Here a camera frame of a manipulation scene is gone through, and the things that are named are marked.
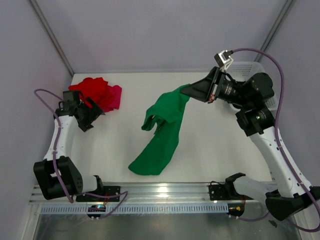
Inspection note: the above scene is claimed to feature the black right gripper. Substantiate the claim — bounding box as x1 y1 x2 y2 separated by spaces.
180 65 252 107

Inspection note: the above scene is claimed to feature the green t shirt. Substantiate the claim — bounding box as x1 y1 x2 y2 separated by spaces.
128 85 190 176

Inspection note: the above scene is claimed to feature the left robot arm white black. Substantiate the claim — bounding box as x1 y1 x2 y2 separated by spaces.
33 91 105 201

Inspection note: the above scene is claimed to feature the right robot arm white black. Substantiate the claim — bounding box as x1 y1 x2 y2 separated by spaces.
180 67 320 221

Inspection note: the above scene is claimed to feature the red folded t shirt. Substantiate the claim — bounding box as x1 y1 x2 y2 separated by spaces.
68 77 109 108

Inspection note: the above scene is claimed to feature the white plastic basket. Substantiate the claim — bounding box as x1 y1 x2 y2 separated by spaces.
226 61 279 113

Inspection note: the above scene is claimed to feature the left black controller board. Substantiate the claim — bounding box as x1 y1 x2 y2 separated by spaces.
87 204 106 219

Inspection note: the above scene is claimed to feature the black controller board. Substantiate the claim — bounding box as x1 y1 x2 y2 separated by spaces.
87 204 106 219
227 204 245 217

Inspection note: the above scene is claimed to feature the right black controller board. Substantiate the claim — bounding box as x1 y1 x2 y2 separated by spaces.
227 204 245 217

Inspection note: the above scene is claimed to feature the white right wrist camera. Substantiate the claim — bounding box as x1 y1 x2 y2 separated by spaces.
214 50 234 73

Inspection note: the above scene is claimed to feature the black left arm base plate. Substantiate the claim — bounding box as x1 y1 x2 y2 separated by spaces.
76 185 121 203

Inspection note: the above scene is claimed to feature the aluminium mounting rail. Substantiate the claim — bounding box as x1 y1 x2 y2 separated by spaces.
27 181 303 206

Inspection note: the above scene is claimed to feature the grey slotted cable duct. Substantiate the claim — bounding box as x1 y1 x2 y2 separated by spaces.
39 202 228 215

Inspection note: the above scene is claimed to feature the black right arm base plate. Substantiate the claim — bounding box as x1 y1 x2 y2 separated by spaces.
207 181 253 201

